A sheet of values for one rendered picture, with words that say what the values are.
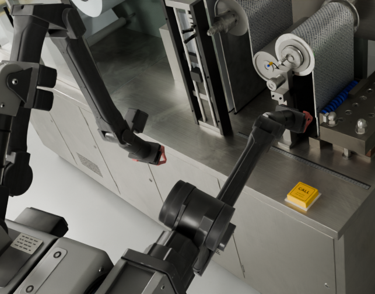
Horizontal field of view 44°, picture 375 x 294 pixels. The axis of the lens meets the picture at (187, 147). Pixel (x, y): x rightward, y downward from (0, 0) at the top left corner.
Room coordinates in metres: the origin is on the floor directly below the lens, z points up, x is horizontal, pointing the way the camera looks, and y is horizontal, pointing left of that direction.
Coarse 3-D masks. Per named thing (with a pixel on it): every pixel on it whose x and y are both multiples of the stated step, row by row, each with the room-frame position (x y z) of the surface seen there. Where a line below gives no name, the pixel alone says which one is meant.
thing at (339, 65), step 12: (348, 48) 1.30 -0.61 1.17; (336, 60) 1.25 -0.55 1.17; (348, 60) 1.30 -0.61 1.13; (312, 72) 1.19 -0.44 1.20; (324, 72) 1.22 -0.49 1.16; (336, 72) 1.25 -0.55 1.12; (348, 72) 1.30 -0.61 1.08; (324, 84) 1.21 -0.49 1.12; (336, 84) 1.25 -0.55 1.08; (348, 84) 1.29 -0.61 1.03; (324, 96) 1.21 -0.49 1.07; (336, 96) 1.25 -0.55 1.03
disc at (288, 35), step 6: (282, 36) 1.26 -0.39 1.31; (288, 36) 1.25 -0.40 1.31; (294, 36) 1.23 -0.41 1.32; (276, 42) 1.29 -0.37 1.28; (300, 42) 1.21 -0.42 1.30; (306, 42) 1.19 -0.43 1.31; (276, 48) 1.29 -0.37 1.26; (306, 48) 1.19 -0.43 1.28; (276, 54) 1.29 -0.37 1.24; (312, 54) 1.18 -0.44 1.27; (312, 60) 1.18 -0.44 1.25; (312, 66) 1.18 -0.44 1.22; (294, 72) 1.24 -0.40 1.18; (300, 72) 1.22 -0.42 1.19; (306, 72) 1.20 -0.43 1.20
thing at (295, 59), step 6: (288, 48) 1.23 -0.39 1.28; (294, 48) 1.21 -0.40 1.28; (282, 54) 1.25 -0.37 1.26; (288, 54) 1.23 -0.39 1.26; (294, 54) 1.21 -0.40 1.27; (300, 54) 1.20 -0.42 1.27; (288, 60) 1.23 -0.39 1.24; (294, 60) 1.22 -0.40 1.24; (300, 60) 1.19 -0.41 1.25; (288, 66) 1.23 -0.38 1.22; (294, 66) 1.21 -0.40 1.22
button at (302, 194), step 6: (300, 186) 1.00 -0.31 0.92; (306, 186) 0.99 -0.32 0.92; (294, 192) 0.98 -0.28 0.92; (300, 192) 0.97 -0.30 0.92; (306, 192) 0.97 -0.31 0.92; (312, 192) 0.96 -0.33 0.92; (288, 198) 0.98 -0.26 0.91; (294, 198) 0.96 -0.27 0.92; (300, 198) 0.95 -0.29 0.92; (306, 198) 0.94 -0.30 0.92; (312, 198) 0.94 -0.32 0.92; (300, 204) 0.94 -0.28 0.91; (306, 204) 0.93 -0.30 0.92
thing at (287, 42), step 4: (348, 8) 1.34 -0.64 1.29; (352, 16) 1.33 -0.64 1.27; (284, 40) 1.25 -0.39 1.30; (288, 40) 1.24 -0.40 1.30; (292, 40) 1.23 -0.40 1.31; (280, 44) 1.27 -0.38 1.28; (284, 44) 1.26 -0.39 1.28; (288, 44) 1.24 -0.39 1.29; (292, 44) 1.23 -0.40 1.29; (296, 44) 1.22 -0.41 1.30; (300, 44) 1.21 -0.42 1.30; (280, 48) 1.27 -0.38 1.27; (300, 48) 1.21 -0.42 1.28; (304, 48) 1.19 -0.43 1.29; (280, 52) 1.27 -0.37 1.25; (304, 52) 1.19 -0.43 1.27; (280, 56) 1.27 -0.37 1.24; (304, 56) 1.20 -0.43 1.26; (308, 56) 1.18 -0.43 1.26; (304, 60) 1.20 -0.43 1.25; (308, 60) 1.19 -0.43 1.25; (284, 64) 1.26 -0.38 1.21; (304, 64) 1.20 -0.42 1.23; (308, 64) 1.19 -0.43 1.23; (300, 68) 1.21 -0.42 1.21; (304, 68) 1.20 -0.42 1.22
